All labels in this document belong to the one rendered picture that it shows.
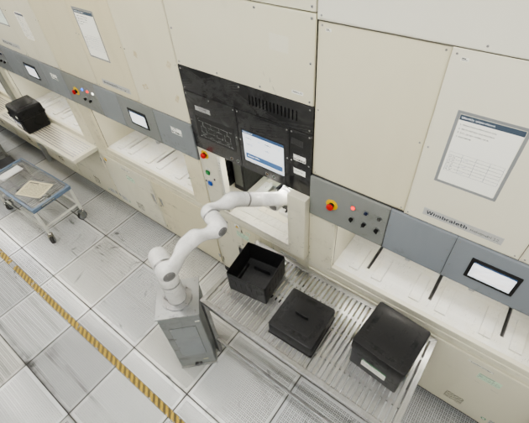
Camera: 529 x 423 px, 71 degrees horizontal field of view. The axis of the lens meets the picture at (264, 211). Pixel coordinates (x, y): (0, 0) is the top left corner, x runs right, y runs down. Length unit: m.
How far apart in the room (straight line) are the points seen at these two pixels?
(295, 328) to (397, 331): 0.55
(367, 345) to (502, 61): 1.35
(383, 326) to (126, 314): 2.23
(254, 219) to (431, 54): 1.69
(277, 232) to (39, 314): 2.29
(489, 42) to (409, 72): 0.26
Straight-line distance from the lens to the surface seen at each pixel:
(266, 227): 2.64
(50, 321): 3.80
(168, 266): 2.14
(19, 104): 4.55
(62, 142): 4.21
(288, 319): 2.23
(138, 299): 3.56
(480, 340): 2.39
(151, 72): 2.51
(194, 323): 2.55
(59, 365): 3.55
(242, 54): 1.87
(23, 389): 3.61
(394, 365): 2.02
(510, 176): 1.57
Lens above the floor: 2.84
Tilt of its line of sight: 46 degrees down
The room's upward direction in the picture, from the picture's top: 5 degrees counter-clockwise
